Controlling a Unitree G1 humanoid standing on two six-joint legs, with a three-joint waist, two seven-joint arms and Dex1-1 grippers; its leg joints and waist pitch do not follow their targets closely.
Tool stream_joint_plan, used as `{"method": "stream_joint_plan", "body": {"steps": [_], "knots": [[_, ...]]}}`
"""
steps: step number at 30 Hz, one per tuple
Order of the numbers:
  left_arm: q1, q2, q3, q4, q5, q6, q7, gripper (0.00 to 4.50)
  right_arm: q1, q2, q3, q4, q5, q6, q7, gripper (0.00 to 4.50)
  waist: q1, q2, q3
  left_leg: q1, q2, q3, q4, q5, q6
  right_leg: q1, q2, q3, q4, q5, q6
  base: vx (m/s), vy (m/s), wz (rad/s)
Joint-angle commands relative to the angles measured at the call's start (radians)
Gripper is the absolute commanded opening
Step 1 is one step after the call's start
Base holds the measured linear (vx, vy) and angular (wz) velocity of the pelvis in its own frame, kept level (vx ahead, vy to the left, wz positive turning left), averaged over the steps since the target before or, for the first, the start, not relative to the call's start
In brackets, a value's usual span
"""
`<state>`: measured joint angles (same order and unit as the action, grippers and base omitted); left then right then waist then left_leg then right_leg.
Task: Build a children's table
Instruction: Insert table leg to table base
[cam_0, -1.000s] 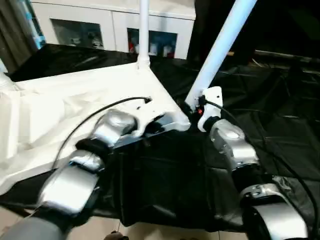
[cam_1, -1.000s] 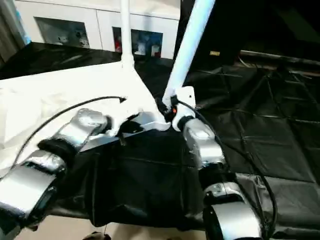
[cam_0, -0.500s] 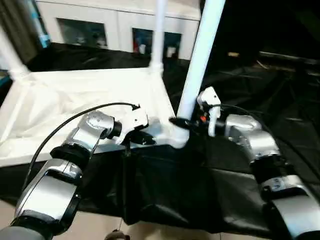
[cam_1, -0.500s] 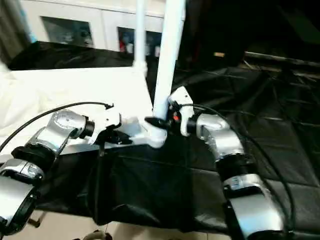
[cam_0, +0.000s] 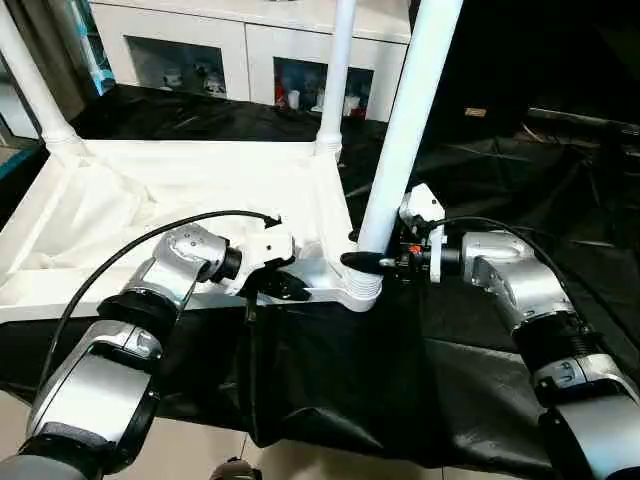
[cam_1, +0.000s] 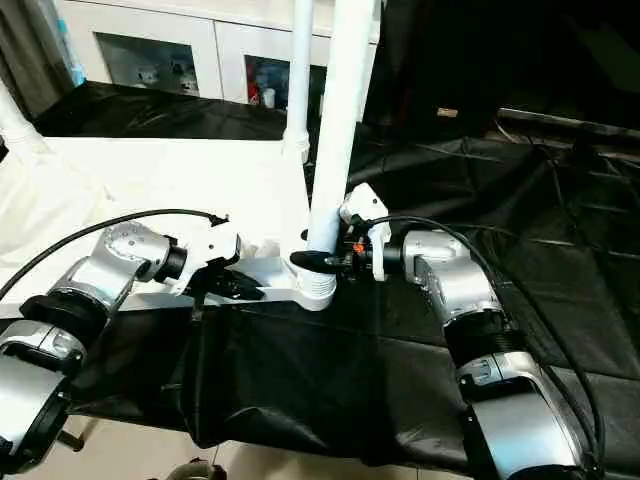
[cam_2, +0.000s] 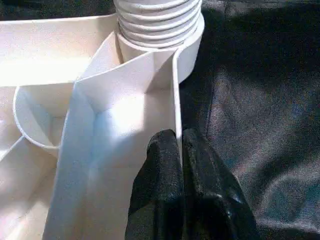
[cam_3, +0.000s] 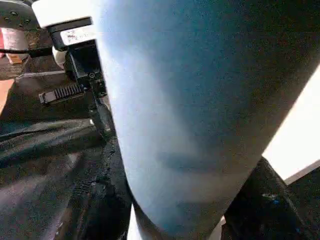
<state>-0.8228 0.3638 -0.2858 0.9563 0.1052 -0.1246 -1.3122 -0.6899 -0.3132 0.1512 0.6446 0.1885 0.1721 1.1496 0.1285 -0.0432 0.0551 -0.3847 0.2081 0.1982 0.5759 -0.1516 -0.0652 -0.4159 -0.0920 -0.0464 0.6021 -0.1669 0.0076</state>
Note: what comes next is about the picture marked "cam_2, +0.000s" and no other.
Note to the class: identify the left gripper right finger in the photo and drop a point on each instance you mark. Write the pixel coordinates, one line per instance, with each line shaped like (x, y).
(215, 205)

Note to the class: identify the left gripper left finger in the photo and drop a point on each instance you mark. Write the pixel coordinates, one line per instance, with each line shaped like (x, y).
(157, 195)

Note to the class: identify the white plastic table top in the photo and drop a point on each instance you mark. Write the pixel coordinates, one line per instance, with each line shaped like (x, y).
(115, 115)

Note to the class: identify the white plastic table leg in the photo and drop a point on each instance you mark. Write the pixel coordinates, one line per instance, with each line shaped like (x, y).
(160, 22)

